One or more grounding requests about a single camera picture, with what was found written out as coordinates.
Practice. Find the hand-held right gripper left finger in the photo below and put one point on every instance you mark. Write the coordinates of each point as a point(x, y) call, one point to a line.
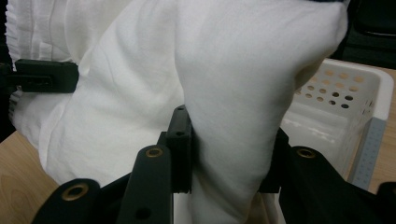
point(181, 155)

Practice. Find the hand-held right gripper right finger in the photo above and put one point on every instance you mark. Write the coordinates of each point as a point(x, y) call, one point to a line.
point(277, 174)

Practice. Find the white cloth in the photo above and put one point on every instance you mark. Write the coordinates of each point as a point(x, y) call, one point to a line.
point(218, 77)

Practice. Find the black folding chair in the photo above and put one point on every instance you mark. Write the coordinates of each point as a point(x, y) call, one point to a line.
point(370, 18)

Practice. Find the white perforated plastic basket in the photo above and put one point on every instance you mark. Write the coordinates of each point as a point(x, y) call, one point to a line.
point(327, 124)

